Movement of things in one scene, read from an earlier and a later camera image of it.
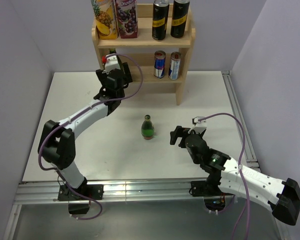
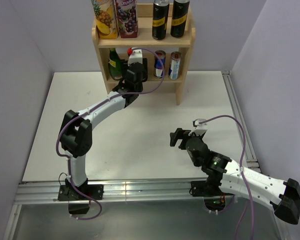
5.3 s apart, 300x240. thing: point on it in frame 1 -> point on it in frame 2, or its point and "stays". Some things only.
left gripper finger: [102, 77] -> [124, 64]
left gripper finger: [128, 77] -> [144, 69]
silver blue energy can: [159, 64] stays
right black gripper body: [196, 160] stays
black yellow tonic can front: [160, 13] stays
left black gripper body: [121, 94] -> [139, 88]
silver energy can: [174, 65] stays
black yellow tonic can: [180, 12] stays
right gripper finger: [179, 132] stays
